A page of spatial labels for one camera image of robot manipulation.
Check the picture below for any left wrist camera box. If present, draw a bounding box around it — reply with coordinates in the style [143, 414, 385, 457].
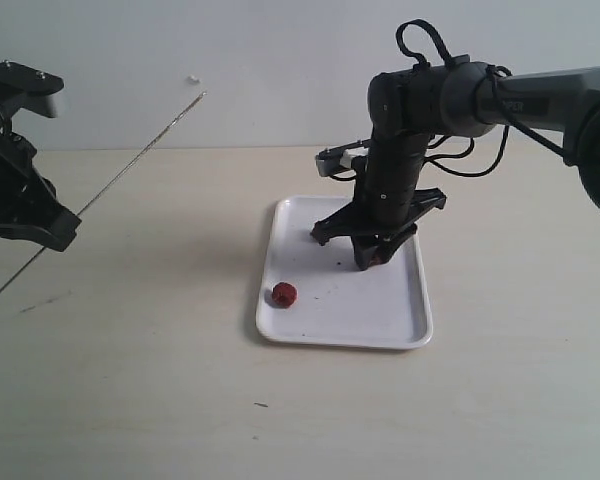
[0, 60, 64, 118]

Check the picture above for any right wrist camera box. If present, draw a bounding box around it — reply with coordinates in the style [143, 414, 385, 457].
[315, 144, 368, 177]

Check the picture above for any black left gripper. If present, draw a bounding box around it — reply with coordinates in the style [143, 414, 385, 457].
[0, 85, 82, 252]

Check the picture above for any thin metal skewer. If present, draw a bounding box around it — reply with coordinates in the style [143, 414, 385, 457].
[0, 90, 208, 295]

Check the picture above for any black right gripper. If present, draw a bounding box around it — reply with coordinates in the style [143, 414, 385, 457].
[311, 133, 447, 271]

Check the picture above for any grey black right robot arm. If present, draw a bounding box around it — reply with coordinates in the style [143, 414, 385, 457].
[311, 62, 600, 270]

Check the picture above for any white rectangular plastic tray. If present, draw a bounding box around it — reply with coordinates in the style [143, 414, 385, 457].
[255, 195, 433, 351]

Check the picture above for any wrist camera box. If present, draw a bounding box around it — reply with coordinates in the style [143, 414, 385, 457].
[315, 144, 368, 177]
[0, 60, 64, 118]

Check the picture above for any dark red round fruit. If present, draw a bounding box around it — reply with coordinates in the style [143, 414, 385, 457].
[271, 282, 298, 308]

